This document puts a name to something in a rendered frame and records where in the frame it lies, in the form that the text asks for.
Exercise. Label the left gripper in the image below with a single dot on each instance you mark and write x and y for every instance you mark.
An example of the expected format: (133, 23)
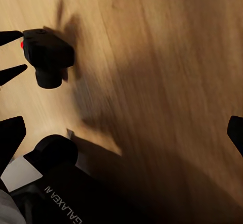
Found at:
(8, 74)

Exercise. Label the digital camera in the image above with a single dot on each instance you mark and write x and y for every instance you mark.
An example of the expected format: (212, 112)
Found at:
(48, 54)

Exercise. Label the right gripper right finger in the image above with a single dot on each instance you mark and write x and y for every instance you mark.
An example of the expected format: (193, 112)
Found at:
(235, 132)

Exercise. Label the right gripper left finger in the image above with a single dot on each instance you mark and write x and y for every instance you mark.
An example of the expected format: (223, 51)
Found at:
(12, 133)

